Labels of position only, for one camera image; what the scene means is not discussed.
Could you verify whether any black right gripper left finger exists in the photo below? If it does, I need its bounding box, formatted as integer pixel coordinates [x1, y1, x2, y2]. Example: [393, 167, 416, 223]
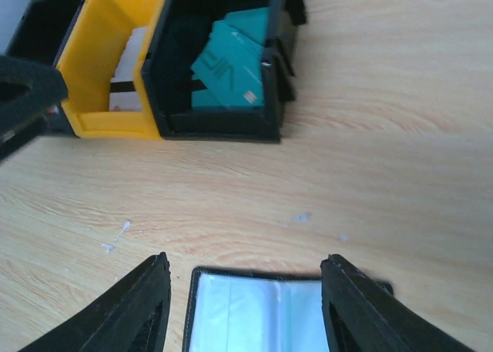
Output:
[22, 252, 171, 351]

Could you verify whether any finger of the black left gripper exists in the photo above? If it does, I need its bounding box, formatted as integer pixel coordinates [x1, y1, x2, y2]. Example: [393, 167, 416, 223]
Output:
[1, 55, 68, 160]

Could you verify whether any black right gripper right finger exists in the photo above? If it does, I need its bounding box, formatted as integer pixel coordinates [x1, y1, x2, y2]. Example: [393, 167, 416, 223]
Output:
[320, 254, 471, 351]

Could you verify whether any black leather card holder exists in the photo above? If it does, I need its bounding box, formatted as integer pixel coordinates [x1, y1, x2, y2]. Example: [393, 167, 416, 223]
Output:
[183, 266, 394, 352]

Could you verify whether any black card bin left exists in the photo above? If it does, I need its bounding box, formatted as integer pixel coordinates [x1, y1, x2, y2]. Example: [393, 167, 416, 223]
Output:
[1, 0, 86, 137]

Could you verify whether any black card bin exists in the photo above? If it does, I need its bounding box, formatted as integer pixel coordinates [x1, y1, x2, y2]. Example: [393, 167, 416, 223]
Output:
[1, 0, 86, 137]
[141, 0, 307, 142]

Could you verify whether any white orange card stack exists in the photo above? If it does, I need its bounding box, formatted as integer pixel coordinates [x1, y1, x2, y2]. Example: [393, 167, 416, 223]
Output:
[109, 26, 146, 112]

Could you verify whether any yellow card bin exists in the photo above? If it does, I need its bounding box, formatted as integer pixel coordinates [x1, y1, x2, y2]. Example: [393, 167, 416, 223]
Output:
[56, 0, 165, 139]

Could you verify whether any black card bin right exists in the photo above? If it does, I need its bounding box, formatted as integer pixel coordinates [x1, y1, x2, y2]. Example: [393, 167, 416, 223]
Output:
[141, 0, 307, 142]

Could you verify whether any teal card stack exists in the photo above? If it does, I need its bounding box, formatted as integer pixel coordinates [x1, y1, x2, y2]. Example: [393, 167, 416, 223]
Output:
[191, 8, 269, 110]

